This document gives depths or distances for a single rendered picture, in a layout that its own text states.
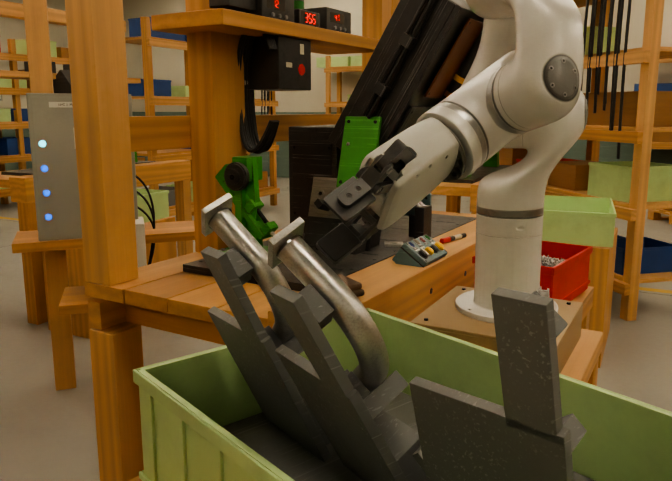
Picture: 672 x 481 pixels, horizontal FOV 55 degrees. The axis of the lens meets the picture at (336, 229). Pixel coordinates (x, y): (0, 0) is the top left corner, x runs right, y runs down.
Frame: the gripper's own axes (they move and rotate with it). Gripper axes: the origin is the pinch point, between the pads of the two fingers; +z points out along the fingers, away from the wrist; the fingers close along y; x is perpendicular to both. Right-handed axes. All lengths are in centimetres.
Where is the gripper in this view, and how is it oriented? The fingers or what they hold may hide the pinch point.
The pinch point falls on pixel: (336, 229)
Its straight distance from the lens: 64.3
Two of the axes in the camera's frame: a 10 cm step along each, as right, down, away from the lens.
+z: -7.3, 5.6, -3.9
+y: 1.0, -4.7, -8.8
